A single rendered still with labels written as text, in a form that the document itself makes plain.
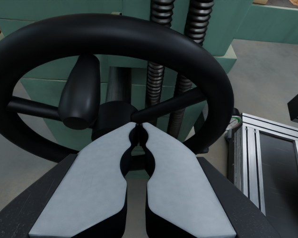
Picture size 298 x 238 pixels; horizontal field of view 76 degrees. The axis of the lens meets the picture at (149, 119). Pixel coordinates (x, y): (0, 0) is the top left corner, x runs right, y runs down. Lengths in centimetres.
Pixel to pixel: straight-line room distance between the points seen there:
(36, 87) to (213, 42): 38
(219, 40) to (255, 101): 141
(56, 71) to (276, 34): 42
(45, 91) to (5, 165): 79
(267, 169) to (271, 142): 17
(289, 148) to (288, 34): 87
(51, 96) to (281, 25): 49
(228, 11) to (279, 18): 17
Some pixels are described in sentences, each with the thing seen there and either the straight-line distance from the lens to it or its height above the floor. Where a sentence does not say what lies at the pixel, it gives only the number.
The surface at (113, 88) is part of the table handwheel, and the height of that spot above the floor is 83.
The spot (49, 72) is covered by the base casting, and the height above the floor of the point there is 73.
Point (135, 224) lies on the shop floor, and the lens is 103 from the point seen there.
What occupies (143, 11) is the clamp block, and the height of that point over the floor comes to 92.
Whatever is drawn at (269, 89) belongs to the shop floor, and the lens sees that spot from 185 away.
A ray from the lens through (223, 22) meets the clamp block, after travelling 26.
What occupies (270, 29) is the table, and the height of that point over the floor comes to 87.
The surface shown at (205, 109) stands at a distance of 56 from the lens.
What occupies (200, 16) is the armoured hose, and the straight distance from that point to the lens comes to 23.
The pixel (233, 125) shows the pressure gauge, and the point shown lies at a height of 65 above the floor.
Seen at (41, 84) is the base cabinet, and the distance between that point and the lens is 49.
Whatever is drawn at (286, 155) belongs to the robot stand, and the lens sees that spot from 121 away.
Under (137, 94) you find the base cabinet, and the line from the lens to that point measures 46.
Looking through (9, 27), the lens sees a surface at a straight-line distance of 42.
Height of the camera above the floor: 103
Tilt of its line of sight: 55 degrees down
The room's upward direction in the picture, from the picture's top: 12 degrees clockwise
